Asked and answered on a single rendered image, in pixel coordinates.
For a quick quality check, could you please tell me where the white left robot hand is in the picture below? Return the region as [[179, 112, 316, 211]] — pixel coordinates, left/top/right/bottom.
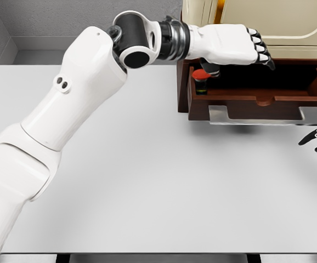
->
[[199, 24, 276, 79]]

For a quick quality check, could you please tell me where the red button switch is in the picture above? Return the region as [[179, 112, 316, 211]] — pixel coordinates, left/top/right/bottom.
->
[[191, 69, 211, 96]]

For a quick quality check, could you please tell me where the brown wooden drawer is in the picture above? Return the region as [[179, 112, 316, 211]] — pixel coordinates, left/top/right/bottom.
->
[[188, 64, 317, 127]]

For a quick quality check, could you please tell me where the cream cabinet with brown base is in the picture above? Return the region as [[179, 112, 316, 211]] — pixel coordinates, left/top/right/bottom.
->
[[177, 0, 317, 113]]

